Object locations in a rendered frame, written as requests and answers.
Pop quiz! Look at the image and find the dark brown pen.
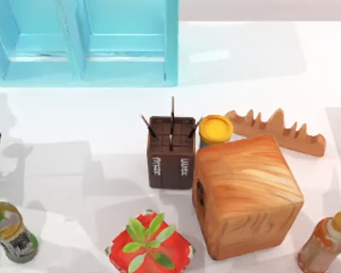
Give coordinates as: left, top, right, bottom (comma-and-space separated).
140, 114, 159, 142
186, 117, 202, 140
169, 96, 176, 151

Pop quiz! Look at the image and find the dark brown pen holder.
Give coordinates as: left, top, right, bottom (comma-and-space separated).
146, 115, 197, 189

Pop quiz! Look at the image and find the yellow lidded can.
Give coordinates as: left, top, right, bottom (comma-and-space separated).
198, 114, 234, 148

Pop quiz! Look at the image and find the wooden box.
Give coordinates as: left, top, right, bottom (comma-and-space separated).
192, 134, 305, 261

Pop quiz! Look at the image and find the light blue rack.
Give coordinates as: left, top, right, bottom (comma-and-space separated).
0, 0, 179, 88

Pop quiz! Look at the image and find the wooden jagged rack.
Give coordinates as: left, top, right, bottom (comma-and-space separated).
224, 107, 326, 158

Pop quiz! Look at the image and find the green leafy plant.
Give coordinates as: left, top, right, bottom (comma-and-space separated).
122, 213, 177, 273

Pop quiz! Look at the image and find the red plant pot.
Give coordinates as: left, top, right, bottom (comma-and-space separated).
104, 209, 196, 273

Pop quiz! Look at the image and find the yellow capped green bottle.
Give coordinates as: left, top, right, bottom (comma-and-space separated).
0, 196, 39, 263

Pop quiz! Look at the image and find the yellow capped orange bottle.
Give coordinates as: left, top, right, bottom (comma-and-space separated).
297, 211, 341, 273

